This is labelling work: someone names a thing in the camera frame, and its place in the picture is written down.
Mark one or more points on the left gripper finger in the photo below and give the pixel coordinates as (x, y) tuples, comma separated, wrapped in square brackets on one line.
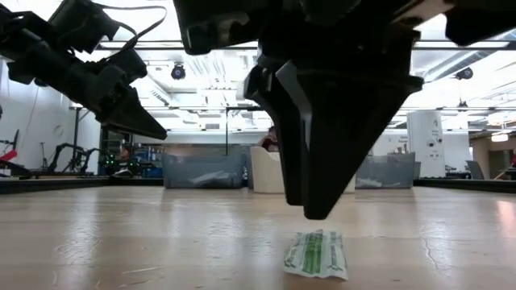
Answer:
[(133, 114), (137, 132)]

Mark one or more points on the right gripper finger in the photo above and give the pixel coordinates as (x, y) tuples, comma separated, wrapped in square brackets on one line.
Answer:
[(282, 141), (338, 141)]

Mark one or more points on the green print packet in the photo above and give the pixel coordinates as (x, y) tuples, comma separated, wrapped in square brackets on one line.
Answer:
[(314, 253)]

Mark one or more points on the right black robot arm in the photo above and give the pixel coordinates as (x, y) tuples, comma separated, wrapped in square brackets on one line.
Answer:
[(479, 20)]

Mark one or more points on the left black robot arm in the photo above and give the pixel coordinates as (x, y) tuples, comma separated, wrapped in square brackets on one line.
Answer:
[(20, 32)]

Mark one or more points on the small black robot arm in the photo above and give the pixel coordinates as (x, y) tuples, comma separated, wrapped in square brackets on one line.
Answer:
[(72, 157)]

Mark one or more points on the person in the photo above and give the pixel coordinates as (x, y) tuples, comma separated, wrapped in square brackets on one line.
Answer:
[(269, 141), (124, 155), (513, 159)]

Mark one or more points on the dark equipment rack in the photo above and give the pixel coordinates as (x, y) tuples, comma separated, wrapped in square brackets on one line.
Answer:
[(115, 149)]

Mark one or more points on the white plastic bin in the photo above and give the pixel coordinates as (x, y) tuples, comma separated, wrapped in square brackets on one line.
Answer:
[(266, 173)]

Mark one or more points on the grey translucent plastic bin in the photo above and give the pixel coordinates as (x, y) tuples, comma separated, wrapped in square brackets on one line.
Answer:
[(181, 173), (246, 173), (391, 171)]

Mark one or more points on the black ceiling spotlight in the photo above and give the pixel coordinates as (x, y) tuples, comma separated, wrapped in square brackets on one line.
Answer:
[(464, 73), (178, 72)]

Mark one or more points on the white round pillar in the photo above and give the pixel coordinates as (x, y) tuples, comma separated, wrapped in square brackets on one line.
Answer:
[(425, 141)]

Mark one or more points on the dark chair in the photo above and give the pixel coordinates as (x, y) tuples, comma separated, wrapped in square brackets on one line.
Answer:
[(475, 171)]

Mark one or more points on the black rig frame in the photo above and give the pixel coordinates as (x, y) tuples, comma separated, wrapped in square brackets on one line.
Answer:
[(75, 133)]

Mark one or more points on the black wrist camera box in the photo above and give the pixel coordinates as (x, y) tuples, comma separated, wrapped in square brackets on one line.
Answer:
[(80, 24), (221, 24)]

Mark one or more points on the black overhead frame bar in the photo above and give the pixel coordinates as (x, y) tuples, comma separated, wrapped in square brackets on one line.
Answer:
[(161, 44)]

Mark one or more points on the lit wall lamp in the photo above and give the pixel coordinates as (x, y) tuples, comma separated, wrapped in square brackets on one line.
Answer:
[(499, 137)]

